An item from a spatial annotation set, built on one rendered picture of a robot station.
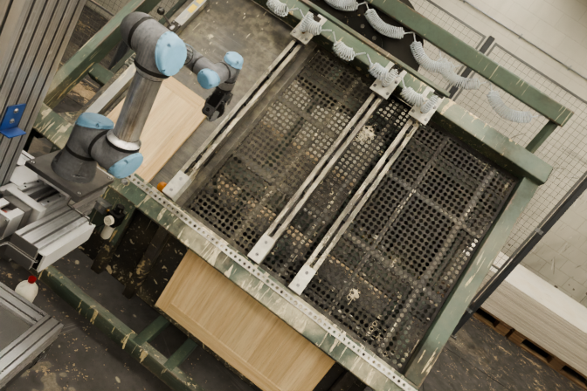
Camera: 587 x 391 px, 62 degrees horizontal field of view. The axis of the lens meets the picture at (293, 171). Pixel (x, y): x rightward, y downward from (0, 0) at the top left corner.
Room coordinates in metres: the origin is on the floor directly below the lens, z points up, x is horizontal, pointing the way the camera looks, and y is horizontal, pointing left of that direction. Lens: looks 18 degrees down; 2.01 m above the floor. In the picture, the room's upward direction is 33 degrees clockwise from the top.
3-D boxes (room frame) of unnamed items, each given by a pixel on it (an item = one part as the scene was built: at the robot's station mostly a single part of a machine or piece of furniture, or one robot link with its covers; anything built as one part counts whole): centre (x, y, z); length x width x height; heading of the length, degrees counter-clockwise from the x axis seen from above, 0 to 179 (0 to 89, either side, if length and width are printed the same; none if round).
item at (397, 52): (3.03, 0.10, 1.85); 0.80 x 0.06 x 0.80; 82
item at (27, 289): (1.89, 0.77, 0.10); 0.10 x 0.10 x 0.20
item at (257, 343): (2.09, -0.22, 0.53); 0.90 x 0.02 x 0.55; 82
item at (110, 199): (1.91, 0.76, 0.69); 0.50 x 0.14 x 0.24; 82
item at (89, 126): (1.54, 0.66, 1.20); 0.13 x 0.12 x 0.14; 75
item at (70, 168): (1.54, 0.66, 1.09); 0.15 x 0.15 x 0.10
